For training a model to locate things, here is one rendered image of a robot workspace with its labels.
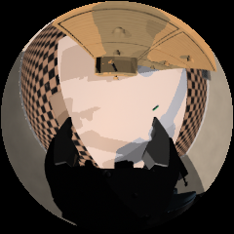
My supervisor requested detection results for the light wooden chest of drawers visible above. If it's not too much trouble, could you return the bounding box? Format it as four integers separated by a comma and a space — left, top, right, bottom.
52, 1, 216, 72

